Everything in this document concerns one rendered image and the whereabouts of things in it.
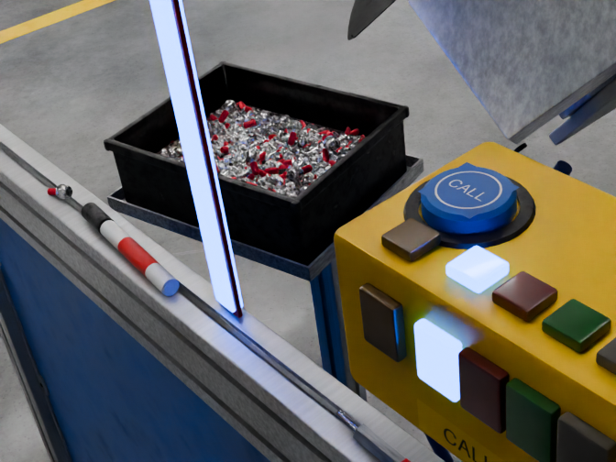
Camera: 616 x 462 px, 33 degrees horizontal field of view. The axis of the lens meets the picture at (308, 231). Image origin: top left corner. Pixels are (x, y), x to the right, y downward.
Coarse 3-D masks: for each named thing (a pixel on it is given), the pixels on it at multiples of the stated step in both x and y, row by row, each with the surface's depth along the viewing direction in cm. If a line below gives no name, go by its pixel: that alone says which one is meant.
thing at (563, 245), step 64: (576, 192) 44; (384, 256) 42; (448, 256) 41; (512, 256) 41; (576, 256) 41; (448, 320) 40; (512, 320) 38; (384, 384) 46; (576, 384) 35; (448, 448) 44; (512, 448) 40
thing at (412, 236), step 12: (396, 228) 42; (408, 228) 42; (420, 228) 42; (384, 240) 42; (396, 240) 42; (408, 240) 42; (420, 240) 42; (432, 240) 42; (396, 252) 42; (408, 252) 41; (420, 252) 41
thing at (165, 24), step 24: (168, 0) 59; (168, 24) 60; (168, 48) 61; (168, 72) 63; (192, 120) 63; (192, 144) 65; (192, 168) 66; (192, 192) 68; (216, 240) 69; (216, 264) 70; (216, 288) 72
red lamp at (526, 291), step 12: (516, 276) 39; (528, 276) 39; (504, 288) 39; (516, 288) 38; (528, 288) 38; (540, 288) 38; (552, 288) 38; (492, 300) 39; (504, 300) 38; (516, 300) 38; (528, 300) 38; (540, 300) 38; (552, 300) 38; (516, 312) 38; (528, 312) 37; (540, 312) 38
